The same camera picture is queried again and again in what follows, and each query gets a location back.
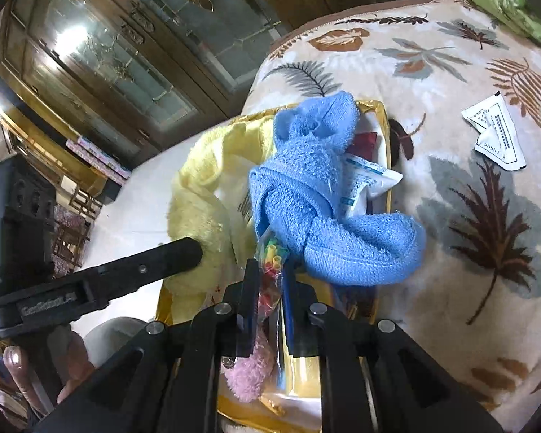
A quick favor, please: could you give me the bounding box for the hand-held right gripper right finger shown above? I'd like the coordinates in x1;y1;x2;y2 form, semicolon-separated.
281;262;506;433

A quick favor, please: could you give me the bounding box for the clear packet of colourful pieces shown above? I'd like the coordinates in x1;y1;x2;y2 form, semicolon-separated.
256;229;291;391

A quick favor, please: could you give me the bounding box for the white packet with blue print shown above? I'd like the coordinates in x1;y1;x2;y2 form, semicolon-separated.
342;152;405;218

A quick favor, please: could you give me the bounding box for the wooden cabinet with glass doors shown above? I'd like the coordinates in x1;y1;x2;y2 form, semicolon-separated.
0;0;300;170

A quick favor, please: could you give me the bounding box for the leaf-print blanket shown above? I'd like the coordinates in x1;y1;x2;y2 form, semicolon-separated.
240;0;541;433

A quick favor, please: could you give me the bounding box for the white mattress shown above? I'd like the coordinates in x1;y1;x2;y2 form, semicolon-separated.
70;115;271;371

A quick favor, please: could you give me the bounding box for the gold plastic packaging bag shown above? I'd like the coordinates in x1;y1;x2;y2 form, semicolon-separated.
155;98;392;433

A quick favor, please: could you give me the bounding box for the pink fluffy towel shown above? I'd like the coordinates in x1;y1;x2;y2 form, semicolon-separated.
224;328;277;405

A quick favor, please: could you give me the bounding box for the stack of pink boxes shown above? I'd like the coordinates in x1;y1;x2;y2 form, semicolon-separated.
64;136;132;182

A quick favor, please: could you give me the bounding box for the person's left hand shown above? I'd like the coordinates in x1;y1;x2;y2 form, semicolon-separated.
0;324;96;418

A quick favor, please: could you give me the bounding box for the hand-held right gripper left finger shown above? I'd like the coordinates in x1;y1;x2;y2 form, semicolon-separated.
36;258;261;433

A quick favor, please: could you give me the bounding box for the torn white paper packet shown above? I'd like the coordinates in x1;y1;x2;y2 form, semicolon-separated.
460;91;528;172

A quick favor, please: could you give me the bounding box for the wooden lattice rack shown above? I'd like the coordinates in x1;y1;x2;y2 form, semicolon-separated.
52;186;105;278

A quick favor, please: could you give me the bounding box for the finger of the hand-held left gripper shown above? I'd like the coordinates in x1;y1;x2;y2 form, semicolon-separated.
85;237;203;302

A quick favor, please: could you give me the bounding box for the yellow towel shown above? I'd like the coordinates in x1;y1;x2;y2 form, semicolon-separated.
166;116;281;308

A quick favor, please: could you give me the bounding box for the blue towel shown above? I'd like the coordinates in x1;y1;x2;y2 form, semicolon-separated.
247;91;427;288

